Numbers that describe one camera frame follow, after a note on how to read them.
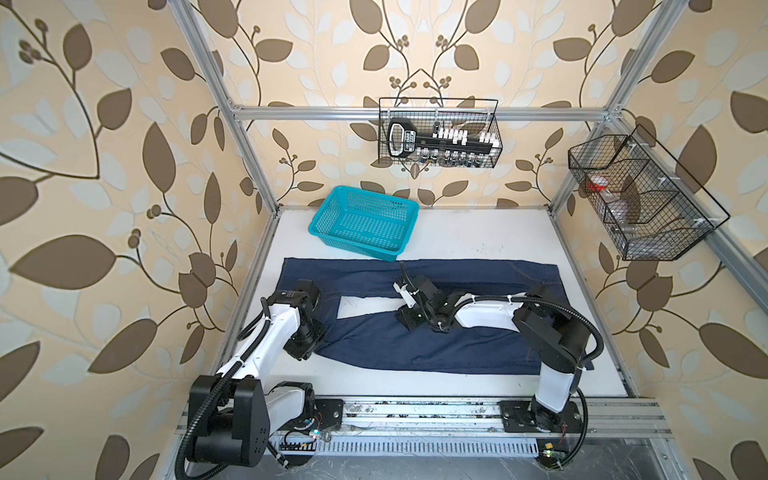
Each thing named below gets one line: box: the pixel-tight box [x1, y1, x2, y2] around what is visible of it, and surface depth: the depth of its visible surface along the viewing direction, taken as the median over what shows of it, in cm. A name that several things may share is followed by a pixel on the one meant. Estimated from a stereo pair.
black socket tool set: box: [387, 118, 500, 167], surface depth 86 cm
